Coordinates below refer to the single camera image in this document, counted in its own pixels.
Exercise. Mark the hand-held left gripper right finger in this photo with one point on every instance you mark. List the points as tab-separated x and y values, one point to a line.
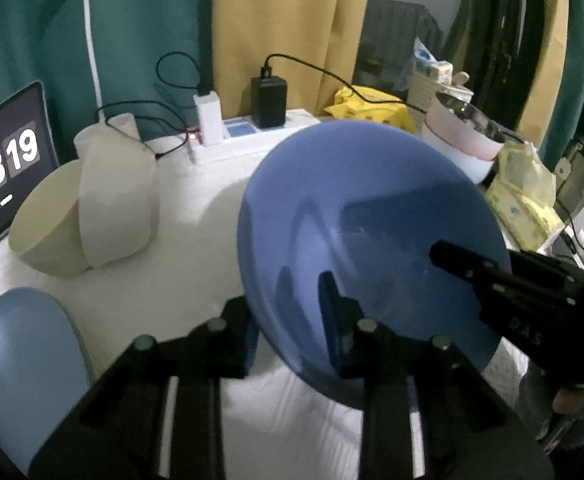
329	305

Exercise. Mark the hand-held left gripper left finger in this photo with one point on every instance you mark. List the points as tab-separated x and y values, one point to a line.
237	335

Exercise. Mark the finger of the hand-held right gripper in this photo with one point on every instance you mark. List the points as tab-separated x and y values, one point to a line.
467	262
542	262

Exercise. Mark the blue bowl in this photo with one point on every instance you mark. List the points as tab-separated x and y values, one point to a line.
372	200

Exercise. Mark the white watermelon-pattern bowl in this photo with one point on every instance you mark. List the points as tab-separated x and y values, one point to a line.
117	200

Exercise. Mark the blue plate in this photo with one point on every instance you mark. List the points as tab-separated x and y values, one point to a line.
22	360

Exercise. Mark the cream bowl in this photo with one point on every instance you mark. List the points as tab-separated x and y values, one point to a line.
42	225

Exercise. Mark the person's right hand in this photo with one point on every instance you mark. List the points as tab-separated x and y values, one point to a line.
572	401

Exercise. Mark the yellow tissue pack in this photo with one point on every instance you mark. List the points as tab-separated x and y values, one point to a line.
522	200

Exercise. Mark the white fluffy table cover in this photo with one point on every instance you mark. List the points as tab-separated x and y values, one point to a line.
192	240

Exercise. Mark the pink and white bowl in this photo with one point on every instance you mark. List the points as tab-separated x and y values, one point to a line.
452	135

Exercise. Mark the metal bowl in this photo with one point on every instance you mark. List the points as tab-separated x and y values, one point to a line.
472	115

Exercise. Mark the white woven basket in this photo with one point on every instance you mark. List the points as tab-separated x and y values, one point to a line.
422	91

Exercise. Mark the narrow teal curtain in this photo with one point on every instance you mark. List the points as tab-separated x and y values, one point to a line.
574	85

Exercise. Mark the white power strip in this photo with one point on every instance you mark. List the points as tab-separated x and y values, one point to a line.
292	127

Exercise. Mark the yellow packet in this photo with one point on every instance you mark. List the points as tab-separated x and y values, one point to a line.
367	102

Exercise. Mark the narrow yellow curtain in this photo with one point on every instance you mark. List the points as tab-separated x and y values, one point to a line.
547	60

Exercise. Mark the black charger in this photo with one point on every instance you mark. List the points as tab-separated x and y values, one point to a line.
269	102

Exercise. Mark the blue and white packet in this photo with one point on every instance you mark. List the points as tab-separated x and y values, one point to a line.
424	55

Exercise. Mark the white charger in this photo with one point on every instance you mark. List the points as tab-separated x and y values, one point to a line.
208	117

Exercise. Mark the dark glass sliding door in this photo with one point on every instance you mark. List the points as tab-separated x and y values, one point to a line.
397	20

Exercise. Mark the tablet with clock display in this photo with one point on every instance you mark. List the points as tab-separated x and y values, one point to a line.
12	160

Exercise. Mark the white desk lamp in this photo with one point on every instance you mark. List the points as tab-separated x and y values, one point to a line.
92	60

